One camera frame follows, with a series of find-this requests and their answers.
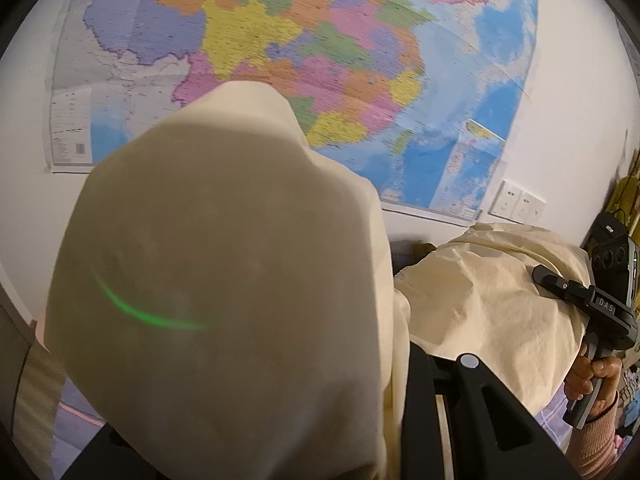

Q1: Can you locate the white wall socket plate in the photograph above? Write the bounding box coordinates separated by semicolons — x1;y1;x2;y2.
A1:
489;179;524;219
515;190;547;224

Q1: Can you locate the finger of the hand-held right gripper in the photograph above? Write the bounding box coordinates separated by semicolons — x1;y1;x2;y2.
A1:
531;263;597;312

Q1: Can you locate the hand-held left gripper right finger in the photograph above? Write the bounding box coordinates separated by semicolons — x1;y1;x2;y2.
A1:
400;346;582;480

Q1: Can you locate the person's right forearm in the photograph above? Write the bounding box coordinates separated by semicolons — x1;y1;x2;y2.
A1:
566;399;632;480

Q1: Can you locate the purple bed sheet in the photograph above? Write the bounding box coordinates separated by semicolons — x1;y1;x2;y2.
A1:
49;374;110;480

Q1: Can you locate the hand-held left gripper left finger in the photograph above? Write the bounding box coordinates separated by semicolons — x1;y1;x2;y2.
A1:
62;421;168;480

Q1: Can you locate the pastel patterned cloth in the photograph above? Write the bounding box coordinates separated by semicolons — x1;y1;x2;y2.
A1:
615;360;640;463

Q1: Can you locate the colourful wall map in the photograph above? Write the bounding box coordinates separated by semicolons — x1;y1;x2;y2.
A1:
42;0;542;224

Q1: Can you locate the person's right hand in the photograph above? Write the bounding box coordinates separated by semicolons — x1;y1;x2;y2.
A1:
564;341;624;422

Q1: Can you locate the pale yellow shirt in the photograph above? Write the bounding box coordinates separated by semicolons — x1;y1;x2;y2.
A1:
44;81;597;480

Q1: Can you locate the beige striped cloth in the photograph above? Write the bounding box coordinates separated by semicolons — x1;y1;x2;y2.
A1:
9;319;67;480

